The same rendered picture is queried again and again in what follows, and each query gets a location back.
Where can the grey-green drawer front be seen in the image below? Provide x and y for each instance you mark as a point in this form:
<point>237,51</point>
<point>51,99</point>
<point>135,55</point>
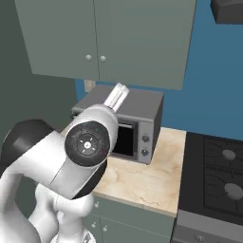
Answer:
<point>136,215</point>

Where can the beige wall socket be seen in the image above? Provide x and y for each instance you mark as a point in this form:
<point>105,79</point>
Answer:
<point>89,84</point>

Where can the dark green tall side panel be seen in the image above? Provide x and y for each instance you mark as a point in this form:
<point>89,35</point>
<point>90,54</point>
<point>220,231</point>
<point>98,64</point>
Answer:
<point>19,95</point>

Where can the black hob stove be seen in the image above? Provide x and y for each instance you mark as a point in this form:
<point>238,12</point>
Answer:
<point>215,177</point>

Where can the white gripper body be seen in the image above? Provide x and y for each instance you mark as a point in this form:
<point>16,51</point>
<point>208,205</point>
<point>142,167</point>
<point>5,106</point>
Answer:
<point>116,96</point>

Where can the grey toaster oven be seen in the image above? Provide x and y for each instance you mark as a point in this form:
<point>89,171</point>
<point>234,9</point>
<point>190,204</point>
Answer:
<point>142,107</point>

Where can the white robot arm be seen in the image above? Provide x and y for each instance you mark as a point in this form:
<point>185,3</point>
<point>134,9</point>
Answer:
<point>47,164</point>

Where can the small round base cupboard knob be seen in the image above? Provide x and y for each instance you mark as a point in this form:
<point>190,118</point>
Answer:
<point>104,228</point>
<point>94,225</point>

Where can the small round drawer knob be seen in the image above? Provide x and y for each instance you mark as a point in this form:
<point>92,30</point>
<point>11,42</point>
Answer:
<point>96,205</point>

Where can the dark grey range hood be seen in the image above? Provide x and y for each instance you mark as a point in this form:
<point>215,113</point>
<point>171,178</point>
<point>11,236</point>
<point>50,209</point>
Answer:
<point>229,11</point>

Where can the grey-green base cupboard door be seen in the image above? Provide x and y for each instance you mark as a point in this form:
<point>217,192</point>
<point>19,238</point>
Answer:
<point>92,229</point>
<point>136,235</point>

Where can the grey-green wall cupboard door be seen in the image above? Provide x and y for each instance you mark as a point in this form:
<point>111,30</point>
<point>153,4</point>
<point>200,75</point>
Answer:
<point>142,41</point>
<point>60,34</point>

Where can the round grey cupboard knob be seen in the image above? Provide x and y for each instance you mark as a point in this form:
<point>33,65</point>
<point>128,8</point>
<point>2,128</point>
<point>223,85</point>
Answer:
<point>102,58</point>
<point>88,57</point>

